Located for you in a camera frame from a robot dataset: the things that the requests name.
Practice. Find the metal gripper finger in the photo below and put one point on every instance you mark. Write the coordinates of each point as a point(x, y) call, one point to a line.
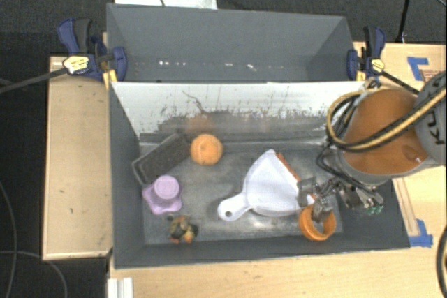
point(305, 189)
point(319, 207)

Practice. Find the white dustpan with orange edge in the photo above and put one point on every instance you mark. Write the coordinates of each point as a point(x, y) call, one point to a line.
point(269, 186)

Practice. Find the orange ball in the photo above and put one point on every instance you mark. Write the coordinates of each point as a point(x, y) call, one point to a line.
point(206, 149)

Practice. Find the dark and orange toy animal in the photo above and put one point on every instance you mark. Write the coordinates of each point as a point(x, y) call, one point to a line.
point(181, 228)

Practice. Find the purple plastic cup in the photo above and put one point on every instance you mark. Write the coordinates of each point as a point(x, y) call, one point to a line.
point(164, 193)

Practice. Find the dark flat block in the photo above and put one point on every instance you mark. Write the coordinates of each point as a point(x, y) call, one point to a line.
point(162, 157)

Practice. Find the grey metal bin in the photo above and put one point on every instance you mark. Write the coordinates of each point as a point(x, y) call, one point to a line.
point(223, 42)

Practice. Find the pale wood board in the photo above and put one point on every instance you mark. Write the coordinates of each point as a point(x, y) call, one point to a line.
point(78, 164)

